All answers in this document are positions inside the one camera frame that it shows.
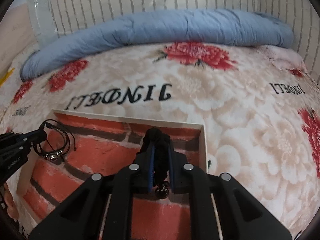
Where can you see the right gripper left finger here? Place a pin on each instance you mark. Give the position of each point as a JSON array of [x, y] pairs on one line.
[[101, 207]]

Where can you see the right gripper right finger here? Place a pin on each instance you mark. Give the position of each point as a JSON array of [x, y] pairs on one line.
[[220, 207]]

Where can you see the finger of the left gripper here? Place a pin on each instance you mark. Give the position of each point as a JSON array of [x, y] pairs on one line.
[[15, 148]]

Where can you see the black cord bracelet purple charm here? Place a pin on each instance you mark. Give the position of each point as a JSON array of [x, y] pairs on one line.
[[58, 143]]

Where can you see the black scrunchie with bell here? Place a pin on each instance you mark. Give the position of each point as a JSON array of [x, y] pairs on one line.
[[158, 146]]

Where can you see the white tray brick-pattern liner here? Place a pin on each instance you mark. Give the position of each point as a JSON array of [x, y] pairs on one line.
[[105, 144]]

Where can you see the yellow cloth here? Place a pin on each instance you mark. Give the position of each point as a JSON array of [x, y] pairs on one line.
[[6, 76]]

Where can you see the floral fleece bed blanket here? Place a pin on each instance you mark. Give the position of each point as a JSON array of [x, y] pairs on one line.
[[261, 122]]

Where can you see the clear plastic sheet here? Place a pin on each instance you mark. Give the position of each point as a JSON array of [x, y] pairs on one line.
[[42, 21]]

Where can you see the pink pillow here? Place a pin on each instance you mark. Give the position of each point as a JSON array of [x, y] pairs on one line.
[[282, 58]]

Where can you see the rolled blue duvet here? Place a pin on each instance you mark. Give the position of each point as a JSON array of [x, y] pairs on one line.
[[220, 26]]

